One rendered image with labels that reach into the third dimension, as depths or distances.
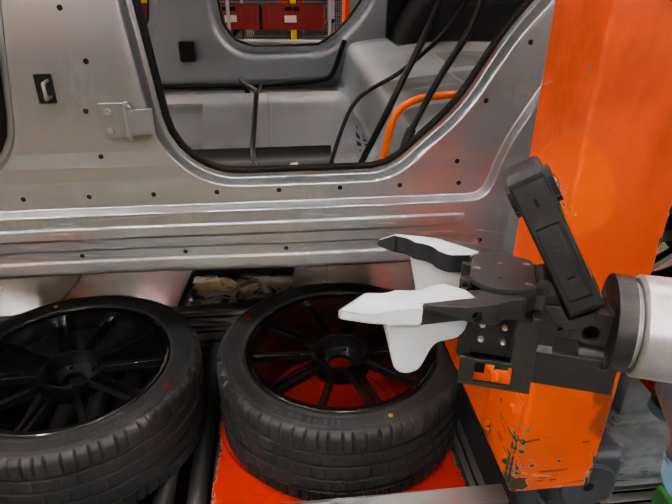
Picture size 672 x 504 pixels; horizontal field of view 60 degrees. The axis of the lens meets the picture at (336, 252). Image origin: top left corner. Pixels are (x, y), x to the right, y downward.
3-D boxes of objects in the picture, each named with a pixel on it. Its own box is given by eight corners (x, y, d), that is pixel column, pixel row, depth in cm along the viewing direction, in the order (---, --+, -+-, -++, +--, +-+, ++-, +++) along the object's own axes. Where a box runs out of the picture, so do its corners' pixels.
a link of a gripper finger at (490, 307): (432, 336, 37) (541, 316, 41) (434, 314, 37) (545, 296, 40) (399, 305, 42) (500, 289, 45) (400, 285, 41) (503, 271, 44)
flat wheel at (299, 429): (388, 321, 205) (391, 263, 193) (506, 457, 151) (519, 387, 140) (202, 369, 182) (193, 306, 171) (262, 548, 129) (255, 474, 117)
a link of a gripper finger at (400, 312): (352, 395, 39) (470, 371, 42) (356, 315, 36) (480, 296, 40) (335, 371, 41) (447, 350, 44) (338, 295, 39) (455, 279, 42)
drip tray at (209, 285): (297, 272, 288) (297, 265, 286) (292, 321, 251) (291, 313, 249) (193, 272, 288) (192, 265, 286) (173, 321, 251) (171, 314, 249)
